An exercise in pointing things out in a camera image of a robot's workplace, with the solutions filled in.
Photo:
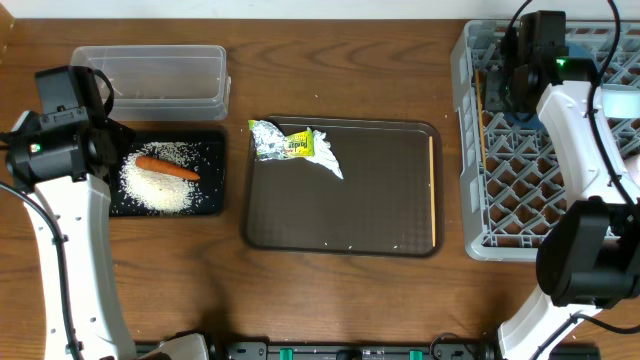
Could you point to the clear plastic container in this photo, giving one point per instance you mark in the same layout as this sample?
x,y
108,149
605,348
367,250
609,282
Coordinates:
x,y
161,82

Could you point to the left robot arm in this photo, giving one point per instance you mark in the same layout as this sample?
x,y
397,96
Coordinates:
x,y
80,210

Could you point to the white rice pile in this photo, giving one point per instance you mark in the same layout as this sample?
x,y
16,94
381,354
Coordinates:
x,y
158,192

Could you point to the black waste tray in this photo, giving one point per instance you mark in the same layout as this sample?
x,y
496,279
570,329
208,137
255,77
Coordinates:
x,y
210,145

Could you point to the yellow green pandan packet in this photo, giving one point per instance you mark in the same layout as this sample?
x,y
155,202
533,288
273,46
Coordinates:
x,y
300,145

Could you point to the orange carrot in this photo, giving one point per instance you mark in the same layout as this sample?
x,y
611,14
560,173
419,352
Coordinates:
x,y
166,168

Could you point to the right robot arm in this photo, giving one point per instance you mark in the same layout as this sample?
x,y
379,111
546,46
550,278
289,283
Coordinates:
x,y
589,262

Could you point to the light blue bowl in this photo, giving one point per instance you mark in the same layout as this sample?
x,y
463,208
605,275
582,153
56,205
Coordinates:
x,y
621,101

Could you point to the dark blue plate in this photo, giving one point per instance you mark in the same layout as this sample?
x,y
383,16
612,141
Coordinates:
x,y
524,120

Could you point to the white tissue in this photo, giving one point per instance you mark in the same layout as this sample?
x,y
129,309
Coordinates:
x,y
323,154

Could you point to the pale pink cup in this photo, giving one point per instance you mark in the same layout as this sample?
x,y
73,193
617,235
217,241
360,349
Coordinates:
x,y
633,168

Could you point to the grey dishwasher rack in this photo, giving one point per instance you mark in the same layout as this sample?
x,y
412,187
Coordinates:
x,y
509,208

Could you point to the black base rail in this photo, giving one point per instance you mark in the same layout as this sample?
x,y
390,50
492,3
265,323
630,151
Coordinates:
x,y
264,351

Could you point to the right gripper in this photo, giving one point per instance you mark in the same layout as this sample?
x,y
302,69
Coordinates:
x,y
521,110

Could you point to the brown serving tray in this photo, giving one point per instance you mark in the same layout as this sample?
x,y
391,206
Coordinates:
x,y
380,208

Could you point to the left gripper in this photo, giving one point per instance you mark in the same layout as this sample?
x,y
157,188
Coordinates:
x,y
122,135

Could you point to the silver foil wrapper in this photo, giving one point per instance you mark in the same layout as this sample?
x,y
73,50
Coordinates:
x,y
269,141

